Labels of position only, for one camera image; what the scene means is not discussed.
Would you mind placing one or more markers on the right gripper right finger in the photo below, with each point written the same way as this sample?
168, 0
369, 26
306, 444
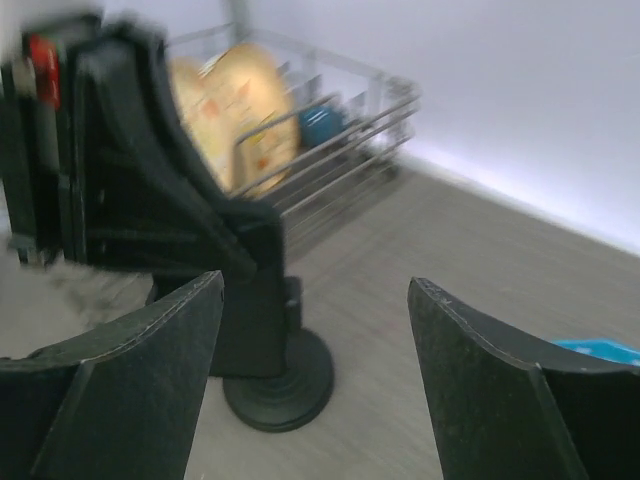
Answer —
505, 404

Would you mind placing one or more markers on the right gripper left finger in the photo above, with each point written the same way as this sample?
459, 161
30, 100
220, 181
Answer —
120, 401

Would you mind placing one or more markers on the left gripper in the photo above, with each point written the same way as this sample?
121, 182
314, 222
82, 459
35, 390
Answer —
143, 199

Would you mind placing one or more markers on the blue polka dot plate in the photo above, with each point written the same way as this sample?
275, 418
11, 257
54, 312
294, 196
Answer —
604, 349

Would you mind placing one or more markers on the black phone stand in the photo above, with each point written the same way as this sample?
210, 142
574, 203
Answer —
295, 398

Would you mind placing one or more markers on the rear yellow bird plate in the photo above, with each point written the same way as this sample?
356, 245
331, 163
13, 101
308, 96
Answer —
246, 83

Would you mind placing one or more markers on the blue ceramic cup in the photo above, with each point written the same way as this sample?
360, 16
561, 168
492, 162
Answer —
319, 124

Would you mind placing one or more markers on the grey wire dish rack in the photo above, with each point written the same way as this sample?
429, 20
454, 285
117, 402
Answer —
322, 180

